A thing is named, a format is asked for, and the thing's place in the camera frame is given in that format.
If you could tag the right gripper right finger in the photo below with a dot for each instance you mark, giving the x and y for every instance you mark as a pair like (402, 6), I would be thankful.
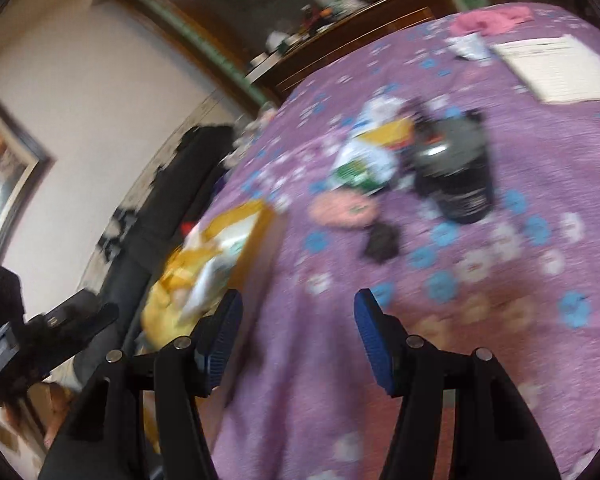
(383, 338)

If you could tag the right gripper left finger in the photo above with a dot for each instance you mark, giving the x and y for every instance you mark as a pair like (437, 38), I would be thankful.
(214, 338)

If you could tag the white knotted cloth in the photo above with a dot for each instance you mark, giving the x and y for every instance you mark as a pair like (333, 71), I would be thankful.
(214, 274)

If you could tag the yellow plastic mailer bag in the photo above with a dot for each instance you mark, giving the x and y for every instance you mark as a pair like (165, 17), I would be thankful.
(182, 271)

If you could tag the white blue plastic packet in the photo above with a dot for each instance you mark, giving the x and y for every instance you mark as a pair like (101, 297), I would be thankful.
(377, 112)

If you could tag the yellow cardboard box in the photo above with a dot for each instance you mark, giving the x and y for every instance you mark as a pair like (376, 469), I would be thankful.
(254, 218)

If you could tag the small black object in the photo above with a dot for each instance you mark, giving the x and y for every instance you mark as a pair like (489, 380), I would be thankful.
(383, 242)

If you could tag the black sofa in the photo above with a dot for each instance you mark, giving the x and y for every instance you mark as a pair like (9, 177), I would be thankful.
(180, 193)

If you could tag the pink round scrubber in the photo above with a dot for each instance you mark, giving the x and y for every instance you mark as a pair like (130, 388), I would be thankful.
(344, 209)

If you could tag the green white snack packet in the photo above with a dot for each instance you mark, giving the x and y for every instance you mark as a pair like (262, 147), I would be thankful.
(367, 167)

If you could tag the purple floral tablecloth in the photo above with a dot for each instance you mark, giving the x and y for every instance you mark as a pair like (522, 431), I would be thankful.
(523, 282)

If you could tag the white crumpled sachet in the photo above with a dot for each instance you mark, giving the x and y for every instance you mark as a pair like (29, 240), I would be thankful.
(470, 47)

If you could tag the dark wooden cabinet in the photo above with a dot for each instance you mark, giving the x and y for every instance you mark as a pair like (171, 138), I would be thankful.
(259, 50)

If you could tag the white paper booklet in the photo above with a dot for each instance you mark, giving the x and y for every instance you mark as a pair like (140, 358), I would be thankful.
(560, 70)

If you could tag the pink cloth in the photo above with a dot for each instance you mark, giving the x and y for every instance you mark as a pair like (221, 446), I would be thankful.
(490, 21)

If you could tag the framed wall painting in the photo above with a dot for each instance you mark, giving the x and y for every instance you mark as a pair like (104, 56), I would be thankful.
(24, 162)

